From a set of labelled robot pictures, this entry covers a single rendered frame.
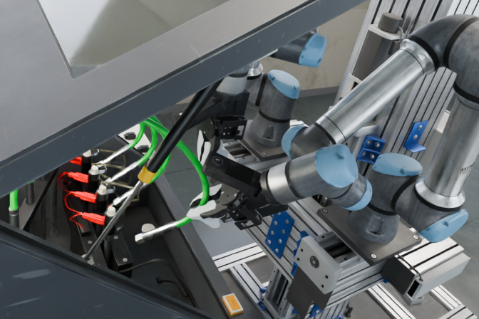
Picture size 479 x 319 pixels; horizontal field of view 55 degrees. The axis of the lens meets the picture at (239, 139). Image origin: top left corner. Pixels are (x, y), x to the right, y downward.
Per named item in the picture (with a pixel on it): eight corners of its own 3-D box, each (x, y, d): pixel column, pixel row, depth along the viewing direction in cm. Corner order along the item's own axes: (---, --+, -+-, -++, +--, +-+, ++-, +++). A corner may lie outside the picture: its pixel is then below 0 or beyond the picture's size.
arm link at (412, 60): (440, -12, 101) (269, 134, 99) (483, 6, 93) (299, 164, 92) (445, 26, 109) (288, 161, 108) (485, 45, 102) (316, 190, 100)
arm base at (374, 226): (368, 202, 144) (379, 176, 139) (405, 234, 134) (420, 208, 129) (334, 213, 135) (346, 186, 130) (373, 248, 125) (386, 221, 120)
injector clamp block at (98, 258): (127, 302, 119) (133, 261, 111) (88, 313, 114) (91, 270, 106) (95, 216, 143) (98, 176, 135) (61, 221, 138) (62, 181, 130)
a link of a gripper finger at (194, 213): (198, 239, 98) (234, 225, 94) (180, 222, 95) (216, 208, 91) (201, 228, 100) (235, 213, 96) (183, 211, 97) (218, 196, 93)
